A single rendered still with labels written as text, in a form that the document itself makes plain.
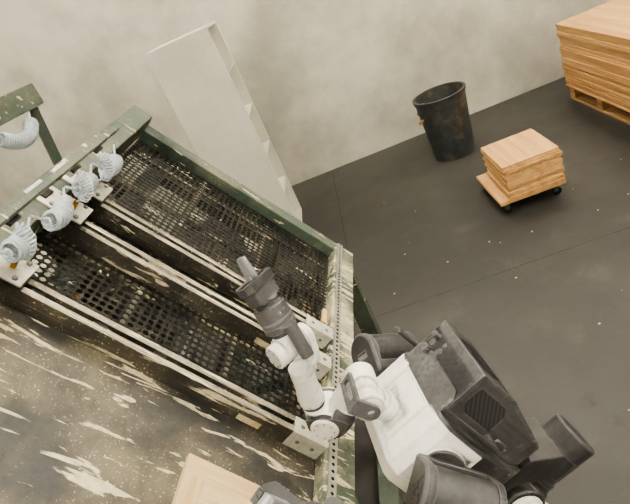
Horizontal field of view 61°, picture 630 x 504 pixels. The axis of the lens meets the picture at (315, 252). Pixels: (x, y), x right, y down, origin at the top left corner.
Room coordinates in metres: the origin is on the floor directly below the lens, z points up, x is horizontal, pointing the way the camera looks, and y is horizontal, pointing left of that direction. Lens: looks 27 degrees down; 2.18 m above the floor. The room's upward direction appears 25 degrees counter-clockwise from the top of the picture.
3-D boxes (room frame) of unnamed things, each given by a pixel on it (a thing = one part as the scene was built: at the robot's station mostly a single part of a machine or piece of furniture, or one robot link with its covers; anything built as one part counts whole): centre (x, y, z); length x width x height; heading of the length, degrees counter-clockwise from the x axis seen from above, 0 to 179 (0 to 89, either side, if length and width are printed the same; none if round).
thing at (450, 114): (5.06, -1.74, 0.33); 0.54 x 0.54 x 0.65
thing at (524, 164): (3.74, -1.73, 0.20); 0.61 x 0.51 x 0.40; 171
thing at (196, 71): (5.18, 0.27, 1.03); 0.60 x 0.58 x 2.05; 171
